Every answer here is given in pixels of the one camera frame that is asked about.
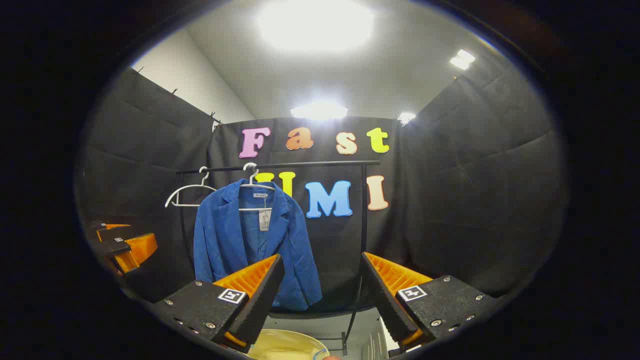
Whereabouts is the white clothes hanger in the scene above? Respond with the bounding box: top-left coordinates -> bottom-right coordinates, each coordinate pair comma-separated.
238,162 -> 276,212
165,166 -> 218,208

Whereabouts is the ceiling light strip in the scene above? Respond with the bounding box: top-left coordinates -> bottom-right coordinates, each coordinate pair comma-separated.
290,102 -> 349,121

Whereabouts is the large ceiling light panel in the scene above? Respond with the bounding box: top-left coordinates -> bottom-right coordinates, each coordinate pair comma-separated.
257,0 -> 376,53

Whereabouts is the black metal clothes rack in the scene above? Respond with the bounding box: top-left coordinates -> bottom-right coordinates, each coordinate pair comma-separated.
176,160 -> 382,356

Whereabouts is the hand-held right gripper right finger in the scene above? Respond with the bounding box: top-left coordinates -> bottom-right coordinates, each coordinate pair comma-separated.
361,251 -> 501,353

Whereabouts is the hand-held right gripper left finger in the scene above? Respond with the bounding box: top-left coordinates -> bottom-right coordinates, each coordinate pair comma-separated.
150,253 -> 286,354

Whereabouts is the small double ceiling light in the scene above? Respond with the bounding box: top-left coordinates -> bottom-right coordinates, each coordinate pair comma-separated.
449,48 -> 477,71

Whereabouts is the pale yellow laundry hamper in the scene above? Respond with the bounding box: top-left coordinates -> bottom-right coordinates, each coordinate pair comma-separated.
247,328 -> 331,360

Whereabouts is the blue corduroy jacket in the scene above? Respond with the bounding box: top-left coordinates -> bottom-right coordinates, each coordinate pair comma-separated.
193,178 -> 323,312

